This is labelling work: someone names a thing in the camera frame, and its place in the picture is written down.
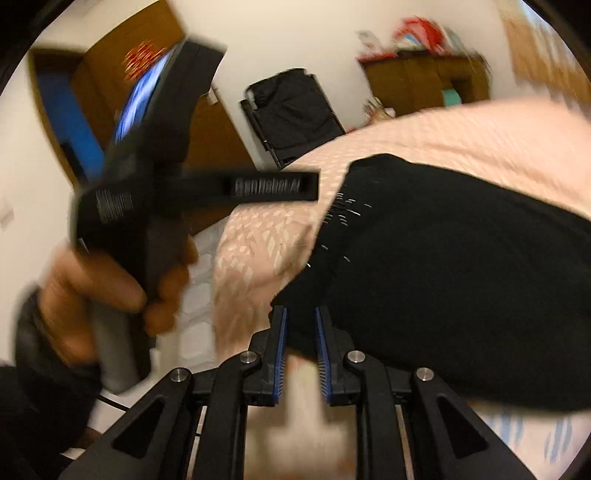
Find beige floral curtain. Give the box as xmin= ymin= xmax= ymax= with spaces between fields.
xmin=496 ymin=0 xmax=590 ymax=108

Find black folding chair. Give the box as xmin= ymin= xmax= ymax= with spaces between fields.
xmin=239 ymin=68 xmax=346 ymax=170

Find brown wooden desk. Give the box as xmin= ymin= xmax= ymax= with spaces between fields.
xmin=358 ymin=52 xmax=491 ymax=116

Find person left hand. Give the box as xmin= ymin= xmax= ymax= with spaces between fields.
xmin=38 ymin=239 xmax=198 ymax=368

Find teal box under desk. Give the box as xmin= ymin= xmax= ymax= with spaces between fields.
xmin=442 ymin=89 xmax=463 ymax=108

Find black pants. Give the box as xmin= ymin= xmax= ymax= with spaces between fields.
xmin=273 ymin=154 xmax=590 ymax=410

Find brown wooden door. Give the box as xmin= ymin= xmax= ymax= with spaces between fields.
xmin=27 ymin=0 xmax=257 ymax=236

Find red gift box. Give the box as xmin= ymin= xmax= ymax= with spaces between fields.
xmin=393 ymin=17 xmax=445 ymax=52

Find floral bag on floor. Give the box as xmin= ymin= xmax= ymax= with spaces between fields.
xmin=363 ymin=97 xmax=396 ymax=126

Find white greeting card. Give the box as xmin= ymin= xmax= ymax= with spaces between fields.
xmin=356 ymin=30 xmax=384 ymax=57

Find patterned bed sheet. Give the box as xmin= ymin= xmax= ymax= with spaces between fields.
xmin=213 ymin=99 xmax=590 ymax=479

